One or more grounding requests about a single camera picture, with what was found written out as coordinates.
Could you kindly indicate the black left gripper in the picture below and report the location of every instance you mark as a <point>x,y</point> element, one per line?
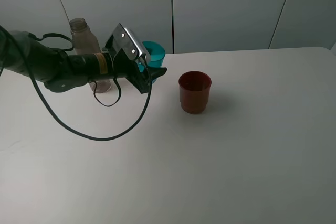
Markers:
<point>119,66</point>

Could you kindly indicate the teal transparent plastic cup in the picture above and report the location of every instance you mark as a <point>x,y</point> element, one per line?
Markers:
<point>156,59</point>

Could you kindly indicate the smoky transparent plastic bottle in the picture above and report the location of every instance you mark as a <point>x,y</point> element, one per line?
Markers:
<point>85,42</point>

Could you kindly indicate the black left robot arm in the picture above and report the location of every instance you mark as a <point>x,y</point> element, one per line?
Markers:
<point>22,52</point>

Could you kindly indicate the red plastic cup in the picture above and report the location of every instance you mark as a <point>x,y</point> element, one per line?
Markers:
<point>194,88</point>

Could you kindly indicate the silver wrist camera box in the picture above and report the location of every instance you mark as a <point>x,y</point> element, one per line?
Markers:
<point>128,42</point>

